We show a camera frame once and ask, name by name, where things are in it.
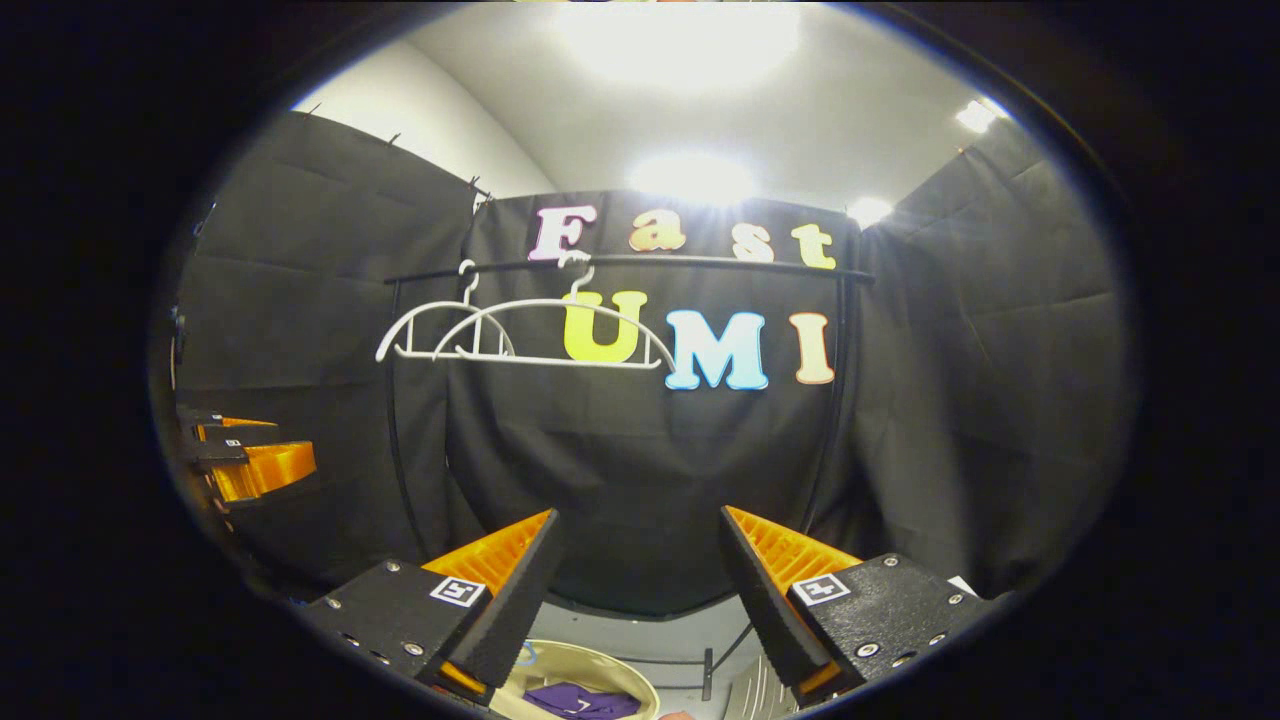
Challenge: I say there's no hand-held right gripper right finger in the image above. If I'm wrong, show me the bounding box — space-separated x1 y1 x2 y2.
720 505 1001 706

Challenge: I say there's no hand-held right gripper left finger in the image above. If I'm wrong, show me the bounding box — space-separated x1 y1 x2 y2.
300 508 566 706

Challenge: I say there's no purple corduroy jacket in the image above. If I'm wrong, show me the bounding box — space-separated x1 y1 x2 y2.
523 682 641 720

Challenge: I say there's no beige laundry hamper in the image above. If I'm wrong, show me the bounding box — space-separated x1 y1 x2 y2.
490 640 661 720

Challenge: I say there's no white plastic hanger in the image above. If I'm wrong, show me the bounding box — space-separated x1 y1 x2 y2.
375 260 516 363
435 255 679 371

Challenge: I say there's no black metal clothes rack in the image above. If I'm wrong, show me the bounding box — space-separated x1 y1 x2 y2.
385 255 876 701

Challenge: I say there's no white ribbed crate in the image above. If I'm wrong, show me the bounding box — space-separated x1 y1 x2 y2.
728 655 801 720

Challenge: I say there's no black backdrop cloth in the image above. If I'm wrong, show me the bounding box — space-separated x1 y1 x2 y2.
150 110 1136 616

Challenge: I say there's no large ceiling light panel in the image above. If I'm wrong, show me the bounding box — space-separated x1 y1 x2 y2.
560 5 801 91

